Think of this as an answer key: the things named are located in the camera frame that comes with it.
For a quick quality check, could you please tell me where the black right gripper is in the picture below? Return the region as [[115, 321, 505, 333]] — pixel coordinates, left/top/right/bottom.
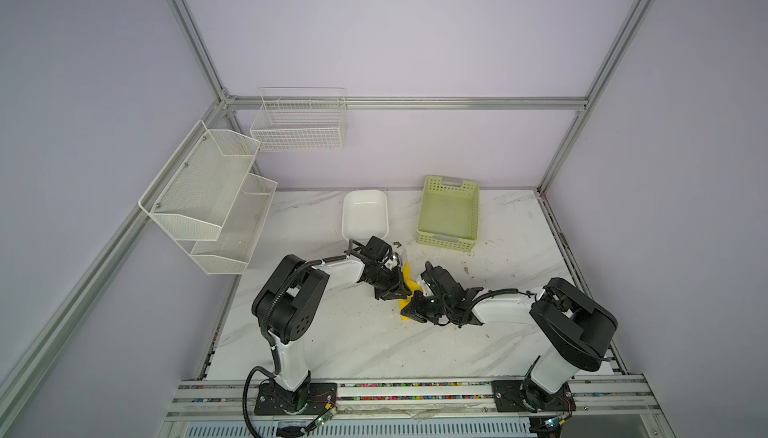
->
[[399, 290, 451, 323]]

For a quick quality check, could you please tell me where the yellow paper napkin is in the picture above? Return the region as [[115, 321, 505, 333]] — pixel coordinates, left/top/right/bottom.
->
[[398, 262, 422, 311]]

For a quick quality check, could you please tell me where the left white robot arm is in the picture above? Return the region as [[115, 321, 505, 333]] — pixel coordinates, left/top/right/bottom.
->
[[251, 236, 412, 415]]

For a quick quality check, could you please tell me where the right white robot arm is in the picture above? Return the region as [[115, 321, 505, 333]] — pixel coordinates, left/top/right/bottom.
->
[[401, 262, 618, 412]]

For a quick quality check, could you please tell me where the white plastic cutlery tub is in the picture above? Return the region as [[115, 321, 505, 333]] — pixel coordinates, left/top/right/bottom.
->
[[341, 189, 389, 242]]

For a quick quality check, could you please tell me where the light green perforated basket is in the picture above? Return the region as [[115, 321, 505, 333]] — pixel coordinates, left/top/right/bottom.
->
[[416, 175, 480, 252]]

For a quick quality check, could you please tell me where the lower white mesh shelf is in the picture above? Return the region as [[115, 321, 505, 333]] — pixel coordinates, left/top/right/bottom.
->
[[191, 173, 277, 275]]

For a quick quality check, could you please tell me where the white mesh shelf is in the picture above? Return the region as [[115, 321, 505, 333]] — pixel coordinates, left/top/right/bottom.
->
[[138, 124, 260, 241], [191, 173, 277, 275]]

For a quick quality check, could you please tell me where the upper white mesh shelf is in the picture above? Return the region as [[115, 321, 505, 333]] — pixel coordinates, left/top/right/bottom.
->
[[138, 124, 260, 241]]

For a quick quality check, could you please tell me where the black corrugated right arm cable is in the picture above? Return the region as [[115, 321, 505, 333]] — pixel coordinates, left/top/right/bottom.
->
[[455, 286, 538, 319]]

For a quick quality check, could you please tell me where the white wire wall basket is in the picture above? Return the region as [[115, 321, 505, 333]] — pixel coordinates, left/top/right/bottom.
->
[[250, 88, 348, 152]]

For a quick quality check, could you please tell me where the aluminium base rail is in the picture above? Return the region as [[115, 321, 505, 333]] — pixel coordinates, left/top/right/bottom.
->
[[159, 374, 675, 437]]

